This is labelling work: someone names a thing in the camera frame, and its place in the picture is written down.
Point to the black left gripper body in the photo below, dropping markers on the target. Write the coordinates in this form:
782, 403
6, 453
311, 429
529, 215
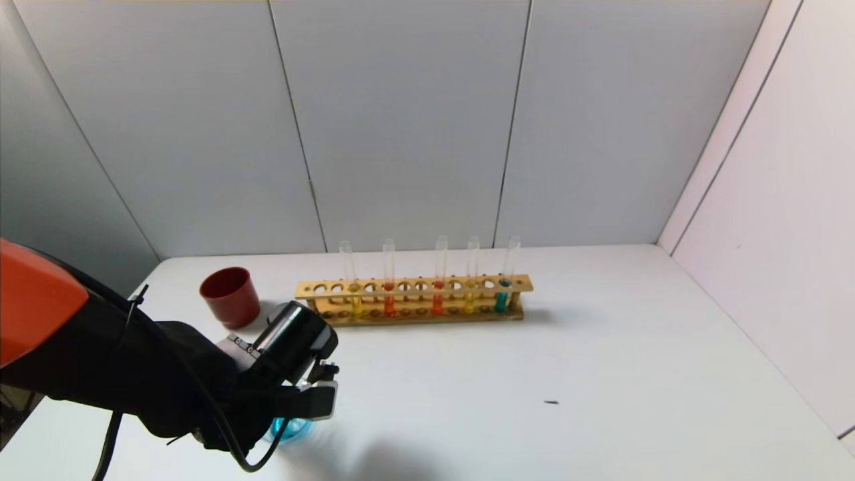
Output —
254, 414

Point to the glass test tube orange liquid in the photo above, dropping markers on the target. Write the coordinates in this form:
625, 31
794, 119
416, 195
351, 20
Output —
437, 305
389, 306

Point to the clear glass dish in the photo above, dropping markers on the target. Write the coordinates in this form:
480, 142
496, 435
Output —
294, 431

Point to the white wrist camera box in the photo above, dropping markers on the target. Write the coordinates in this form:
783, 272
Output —
317, 401

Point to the glass test tube yellow liquid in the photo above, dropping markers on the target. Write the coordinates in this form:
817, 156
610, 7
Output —
358, 307
469, 304

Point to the dark red plastic cup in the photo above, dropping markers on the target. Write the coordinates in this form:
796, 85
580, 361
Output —
230, 300

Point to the glass test tube teal liquid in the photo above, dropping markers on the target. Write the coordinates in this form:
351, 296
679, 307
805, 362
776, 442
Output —
500, 302

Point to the orange and black left arm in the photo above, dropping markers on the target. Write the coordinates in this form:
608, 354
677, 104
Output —
40, 300

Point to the wooden test tube rack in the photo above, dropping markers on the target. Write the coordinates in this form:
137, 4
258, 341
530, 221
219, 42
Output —
414, 292

